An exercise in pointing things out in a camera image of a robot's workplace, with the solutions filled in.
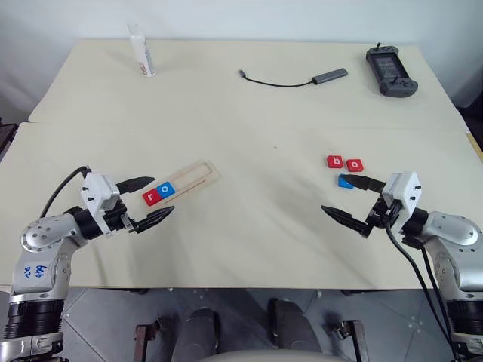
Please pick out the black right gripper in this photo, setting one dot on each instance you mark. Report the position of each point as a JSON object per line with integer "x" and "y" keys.
{"x": 379, "y": 215}

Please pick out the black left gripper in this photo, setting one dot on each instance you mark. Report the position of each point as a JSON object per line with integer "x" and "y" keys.
{"x": 115, "y": 220}

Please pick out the red letter tile r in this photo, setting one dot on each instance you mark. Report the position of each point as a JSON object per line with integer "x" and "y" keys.
{"x": 148, "y": 201}

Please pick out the blue letter tile o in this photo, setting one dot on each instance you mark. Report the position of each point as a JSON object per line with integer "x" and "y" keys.
{"x": 170, "y": 194}

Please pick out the red letter tile o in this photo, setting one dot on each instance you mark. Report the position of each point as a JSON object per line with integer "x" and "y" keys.
{"x": 360, "y": 167}

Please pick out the red letter tile b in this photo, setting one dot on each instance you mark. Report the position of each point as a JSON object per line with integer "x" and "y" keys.
{"x": 331, "y": 164}

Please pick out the wooden letter tile holder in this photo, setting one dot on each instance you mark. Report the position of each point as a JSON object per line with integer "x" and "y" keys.
{"x": 196, "y": 175}

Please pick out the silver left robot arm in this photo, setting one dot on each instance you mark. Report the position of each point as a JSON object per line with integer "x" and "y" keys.
{"x": 41, "y": 234}

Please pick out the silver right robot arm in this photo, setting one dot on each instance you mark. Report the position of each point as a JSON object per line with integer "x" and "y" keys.
{"x": 453, "y": 230}

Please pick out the black handheld game controller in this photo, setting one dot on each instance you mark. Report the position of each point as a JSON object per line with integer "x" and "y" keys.
{"x": 388, "y": 68}

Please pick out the dark rounded shape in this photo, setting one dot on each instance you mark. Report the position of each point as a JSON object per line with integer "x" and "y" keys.
{"x": 292, "y": 324}
{"x": 198, "y": 332}

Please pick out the white squeeze tube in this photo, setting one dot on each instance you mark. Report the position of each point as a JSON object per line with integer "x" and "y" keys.
{"x": 141, "y": 49}

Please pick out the dark object beside table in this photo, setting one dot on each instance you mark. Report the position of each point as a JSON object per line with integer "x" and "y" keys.
{"x": 7, "y": 135}

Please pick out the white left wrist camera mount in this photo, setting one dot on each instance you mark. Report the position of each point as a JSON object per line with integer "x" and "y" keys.
{"x": 96, "y": 190}

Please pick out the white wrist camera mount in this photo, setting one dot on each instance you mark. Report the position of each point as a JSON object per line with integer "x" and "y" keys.
{"x": 96, "y": 190}
{"x": 403, "y": 188}

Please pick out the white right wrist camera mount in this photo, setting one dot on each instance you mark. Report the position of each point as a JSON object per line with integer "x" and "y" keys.
{"x": 403, "y": 188}

